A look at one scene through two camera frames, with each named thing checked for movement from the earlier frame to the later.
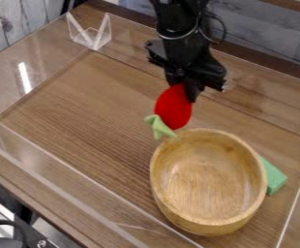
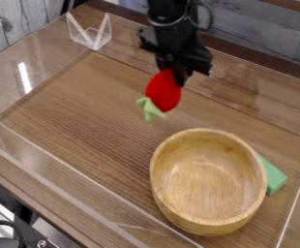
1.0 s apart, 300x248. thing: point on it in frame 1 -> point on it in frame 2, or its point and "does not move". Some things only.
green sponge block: x=276 y=176 does not move
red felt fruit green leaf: x=172 y=108 -> x=161 y=94
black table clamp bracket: x=31 y=237 does not move
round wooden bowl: x=208 y=181 does not move
